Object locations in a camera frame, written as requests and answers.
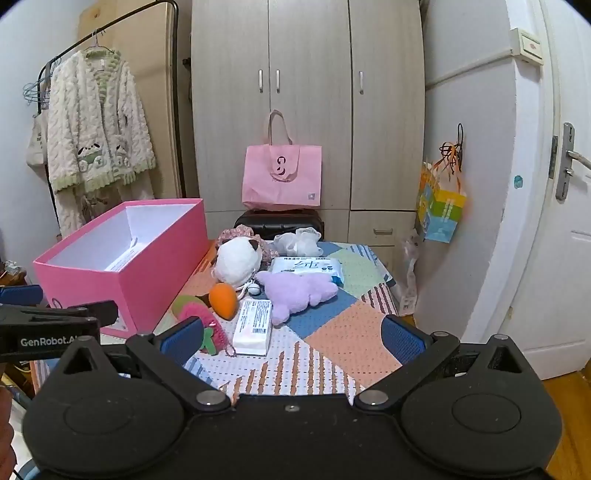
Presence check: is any beige wooden wardrobe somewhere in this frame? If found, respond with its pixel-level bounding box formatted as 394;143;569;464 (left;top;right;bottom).
190;0;426;259

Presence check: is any purple plush toy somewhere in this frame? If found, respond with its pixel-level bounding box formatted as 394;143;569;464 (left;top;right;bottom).
255;271;340;326

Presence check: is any white wall electrical box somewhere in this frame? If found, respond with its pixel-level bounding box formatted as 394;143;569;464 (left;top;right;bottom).
510;28;546;65

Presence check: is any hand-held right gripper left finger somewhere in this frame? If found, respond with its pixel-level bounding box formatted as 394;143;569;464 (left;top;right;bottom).
55;318;232;413

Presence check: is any black clothes rack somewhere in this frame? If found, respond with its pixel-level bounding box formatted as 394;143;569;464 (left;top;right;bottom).
37;0;185;201

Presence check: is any red strawberry plush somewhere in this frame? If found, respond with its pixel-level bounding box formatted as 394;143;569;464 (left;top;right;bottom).
172;295;232;355

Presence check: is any printed paper sheet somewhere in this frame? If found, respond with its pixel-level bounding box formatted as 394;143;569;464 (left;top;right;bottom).
105;248;139;272

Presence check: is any black suitcase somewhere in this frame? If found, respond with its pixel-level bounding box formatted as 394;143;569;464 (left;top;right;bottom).
233;209;326;241

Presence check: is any cream canvas tote bag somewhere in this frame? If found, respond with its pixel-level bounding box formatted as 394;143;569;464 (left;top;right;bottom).
25;113;51;178

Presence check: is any pink cardboard box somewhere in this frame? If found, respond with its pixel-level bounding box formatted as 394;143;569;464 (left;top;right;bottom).
32;198;211;337

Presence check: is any pink tote bag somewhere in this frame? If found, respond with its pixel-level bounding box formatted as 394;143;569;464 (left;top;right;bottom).
242;110;323;212

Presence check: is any orange plush ball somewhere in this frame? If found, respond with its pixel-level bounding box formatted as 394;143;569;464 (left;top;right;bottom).
209;282;239;320

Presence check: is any pale wire clothes hanger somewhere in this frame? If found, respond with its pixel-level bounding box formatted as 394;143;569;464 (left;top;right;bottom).
85;29;116;54

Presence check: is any beige wooden panel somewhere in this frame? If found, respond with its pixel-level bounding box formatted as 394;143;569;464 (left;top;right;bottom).
78;0;185;201

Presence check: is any colourful paper gift bag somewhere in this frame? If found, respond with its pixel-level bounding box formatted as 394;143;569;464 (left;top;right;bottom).
417;141;468;244

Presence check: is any wet wipes pack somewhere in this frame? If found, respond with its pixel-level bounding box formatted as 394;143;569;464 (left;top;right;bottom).
269;256;345;288

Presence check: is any white door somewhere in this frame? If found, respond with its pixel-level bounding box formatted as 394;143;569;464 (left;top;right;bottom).
462;0;591;370

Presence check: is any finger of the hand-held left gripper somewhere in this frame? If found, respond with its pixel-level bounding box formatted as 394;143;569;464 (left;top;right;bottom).
0;300;117;326
0;285;44;306

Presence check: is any white plush toy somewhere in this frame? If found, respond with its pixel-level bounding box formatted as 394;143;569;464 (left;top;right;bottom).
216;237;263;296

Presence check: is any clear plastic bag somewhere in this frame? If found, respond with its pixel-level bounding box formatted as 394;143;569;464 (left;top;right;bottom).
399;233;423;317

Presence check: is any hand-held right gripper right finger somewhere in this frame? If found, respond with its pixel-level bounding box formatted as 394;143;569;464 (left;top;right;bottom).
353;315;539;411

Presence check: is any metal door handle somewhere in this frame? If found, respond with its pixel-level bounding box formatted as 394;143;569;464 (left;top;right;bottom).
549;122;591;201

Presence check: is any white tissue pack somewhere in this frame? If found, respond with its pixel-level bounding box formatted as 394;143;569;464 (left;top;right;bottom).
232;299;273;356

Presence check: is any cream fleece robe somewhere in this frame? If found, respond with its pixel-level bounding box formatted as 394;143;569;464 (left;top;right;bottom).
46;47;158;232

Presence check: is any white cloth bundle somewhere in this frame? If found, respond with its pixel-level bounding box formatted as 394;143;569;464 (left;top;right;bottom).
272;228;322;257

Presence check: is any blue wire clothes hanger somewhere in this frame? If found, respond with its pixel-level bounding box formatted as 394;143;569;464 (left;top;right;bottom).
23;58;61;110

